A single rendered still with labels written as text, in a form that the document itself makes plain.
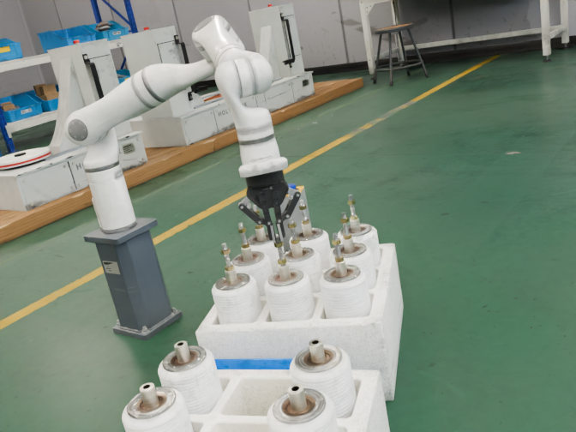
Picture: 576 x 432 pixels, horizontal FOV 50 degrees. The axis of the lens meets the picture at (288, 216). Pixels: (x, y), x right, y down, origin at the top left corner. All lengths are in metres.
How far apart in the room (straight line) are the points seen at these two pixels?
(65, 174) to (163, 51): 1.04
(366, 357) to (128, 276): 0.73
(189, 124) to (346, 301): 2.83
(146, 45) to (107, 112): 2.41
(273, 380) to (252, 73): 0.55
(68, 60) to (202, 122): 0.91
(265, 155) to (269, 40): 3.78
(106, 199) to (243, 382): 0.73
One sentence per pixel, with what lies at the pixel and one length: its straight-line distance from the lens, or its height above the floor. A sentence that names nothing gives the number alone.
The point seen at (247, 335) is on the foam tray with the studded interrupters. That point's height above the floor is 0.17.
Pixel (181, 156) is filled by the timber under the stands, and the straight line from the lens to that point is 3.77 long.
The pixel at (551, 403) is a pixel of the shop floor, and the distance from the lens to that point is 1.29.
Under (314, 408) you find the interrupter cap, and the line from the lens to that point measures 0.88.
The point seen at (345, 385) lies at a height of 0.22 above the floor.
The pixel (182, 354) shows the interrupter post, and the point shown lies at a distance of 1.06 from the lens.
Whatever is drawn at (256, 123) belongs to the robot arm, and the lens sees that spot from 1.15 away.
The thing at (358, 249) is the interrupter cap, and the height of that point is 0.25.
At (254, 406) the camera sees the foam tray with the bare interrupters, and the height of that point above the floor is 0.12.
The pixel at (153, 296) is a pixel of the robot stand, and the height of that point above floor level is 0.10.
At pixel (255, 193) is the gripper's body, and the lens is 1.20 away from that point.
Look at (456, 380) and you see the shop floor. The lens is 1.34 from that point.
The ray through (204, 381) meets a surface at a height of 0.22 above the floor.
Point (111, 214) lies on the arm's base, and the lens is 1.68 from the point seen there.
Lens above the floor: 0.77
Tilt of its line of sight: 18 degrees down
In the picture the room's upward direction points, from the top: 11 degrees counter-clockwise
